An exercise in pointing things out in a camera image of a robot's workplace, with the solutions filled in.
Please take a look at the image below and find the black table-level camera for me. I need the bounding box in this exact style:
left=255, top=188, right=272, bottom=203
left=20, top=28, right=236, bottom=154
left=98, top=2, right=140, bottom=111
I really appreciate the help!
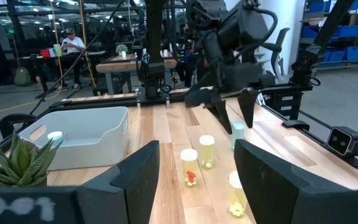
left=326, top=126, right=358, bottom=157

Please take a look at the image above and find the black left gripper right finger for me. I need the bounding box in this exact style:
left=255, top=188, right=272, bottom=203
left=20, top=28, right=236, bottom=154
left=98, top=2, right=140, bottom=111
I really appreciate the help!
left=234, top=139, right=358, bottom=224

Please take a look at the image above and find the wooden table with grey legs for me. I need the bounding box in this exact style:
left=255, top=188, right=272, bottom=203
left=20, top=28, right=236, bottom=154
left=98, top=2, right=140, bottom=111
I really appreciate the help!
left=95, top=53, right=178, bottom=95

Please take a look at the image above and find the black desk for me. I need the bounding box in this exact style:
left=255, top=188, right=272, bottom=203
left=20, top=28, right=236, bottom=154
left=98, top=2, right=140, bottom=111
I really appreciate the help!
left=22, top=51, right=106, bottom=100

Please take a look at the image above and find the black drawer unit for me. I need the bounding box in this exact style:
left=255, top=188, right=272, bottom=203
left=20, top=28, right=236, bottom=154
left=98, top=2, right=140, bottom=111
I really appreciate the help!
left=264, top=89, right=301, bottom=121

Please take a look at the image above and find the yellow hanging cable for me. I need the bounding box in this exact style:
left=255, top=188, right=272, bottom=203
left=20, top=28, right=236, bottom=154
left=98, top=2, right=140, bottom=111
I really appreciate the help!
left=78, top=0, right=98, bottom=89
left=50, top=0, right=65, bottom=93

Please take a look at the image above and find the long black slanted cable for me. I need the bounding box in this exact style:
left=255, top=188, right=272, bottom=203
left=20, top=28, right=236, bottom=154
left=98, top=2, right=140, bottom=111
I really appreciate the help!
left=29, top=0, right=124, bottom=115

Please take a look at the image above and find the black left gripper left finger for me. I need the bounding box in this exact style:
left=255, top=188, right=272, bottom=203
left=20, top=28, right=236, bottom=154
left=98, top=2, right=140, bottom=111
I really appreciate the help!
left=75, top=139, right=161, bottom=224

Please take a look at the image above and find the black table edge frame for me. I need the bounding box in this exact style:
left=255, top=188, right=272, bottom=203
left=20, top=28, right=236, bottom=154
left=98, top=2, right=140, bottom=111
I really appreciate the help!
left=0, top=83, right=358, bottom=183

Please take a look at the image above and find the yellow bottle with red pills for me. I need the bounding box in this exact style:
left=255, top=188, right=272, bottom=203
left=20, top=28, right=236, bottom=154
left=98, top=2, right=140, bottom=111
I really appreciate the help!
left=180, top=148, right=198, bottom=189

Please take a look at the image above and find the blue storage bin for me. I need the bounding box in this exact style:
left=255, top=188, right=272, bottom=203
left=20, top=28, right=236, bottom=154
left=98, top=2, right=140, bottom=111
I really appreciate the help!
left=334, top=25, right=358, bottom=39
left=345, top=45, right=358, bottom=61
left=301, top=26, right=319, bottom=39
left=323, top=49, right=346, bottom=63

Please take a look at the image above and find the small plant in white pot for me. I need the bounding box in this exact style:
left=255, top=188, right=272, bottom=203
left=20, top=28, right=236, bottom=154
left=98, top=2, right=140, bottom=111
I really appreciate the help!
left=116, top=44, right=129, bottom=59

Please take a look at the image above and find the grey office chair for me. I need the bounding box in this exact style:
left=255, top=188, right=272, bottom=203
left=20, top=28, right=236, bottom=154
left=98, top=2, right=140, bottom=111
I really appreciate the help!
left=261, top=27, right=291, bottom=82

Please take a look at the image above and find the green backpack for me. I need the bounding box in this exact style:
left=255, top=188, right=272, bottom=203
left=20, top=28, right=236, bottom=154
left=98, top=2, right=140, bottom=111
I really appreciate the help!
left=13, top=67, right=32, bottom=87

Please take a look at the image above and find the succulent plant in black pot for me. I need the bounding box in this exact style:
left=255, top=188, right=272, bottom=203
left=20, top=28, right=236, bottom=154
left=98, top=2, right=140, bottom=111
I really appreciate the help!
left=0, top=132, right=63, bottom=188

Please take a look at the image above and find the yellow pill bottle white cap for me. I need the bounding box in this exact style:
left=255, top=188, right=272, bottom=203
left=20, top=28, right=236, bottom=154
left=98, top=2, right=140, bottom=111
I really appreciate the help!
left=198, top=134, right=216, bottom=170
left=227, top=170, right=248, bottom=218

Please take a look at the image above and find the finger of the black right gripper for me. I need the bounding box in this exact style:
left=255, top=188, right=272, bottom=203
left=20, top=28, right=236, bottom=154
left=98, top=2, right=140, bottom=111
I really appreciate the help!
left=237, top=87, right=260, bottom=129
left=208, top=98, right=234, bottom=136

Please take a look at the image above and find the person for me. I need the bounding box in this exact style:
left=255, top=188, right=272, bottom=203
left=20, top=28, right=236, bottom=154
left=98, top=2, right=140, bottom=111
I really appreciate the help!
left=60, top=27, right=87, bottom=91

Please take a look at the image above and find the pale teal pill bottle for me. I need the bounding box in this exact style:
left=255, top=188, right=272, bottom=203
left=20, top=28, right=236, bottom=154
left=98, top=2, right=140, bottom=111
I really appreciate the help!
left=230, top=121, right=246, bottom=152

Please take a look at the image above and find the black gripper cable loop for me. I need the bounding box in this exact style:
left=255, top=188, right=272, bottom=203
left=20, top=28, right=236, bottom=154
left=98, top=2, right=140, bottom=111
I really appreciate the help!
left=252, top=8, right=280, bottom=54

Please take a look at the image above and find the white plastic basket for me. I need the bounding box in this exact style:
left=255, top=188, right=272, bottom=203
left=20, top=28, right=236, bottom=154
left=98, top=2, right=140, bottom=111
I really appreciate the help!
left=19, top=106, right=130, bottom=171

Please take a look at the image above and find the black table clamp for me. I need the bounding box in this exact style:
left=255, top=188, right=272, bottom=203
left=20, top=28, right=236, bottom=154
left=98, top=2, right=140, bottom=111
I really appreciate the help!
left=282, top=119, right=311, bottom=132

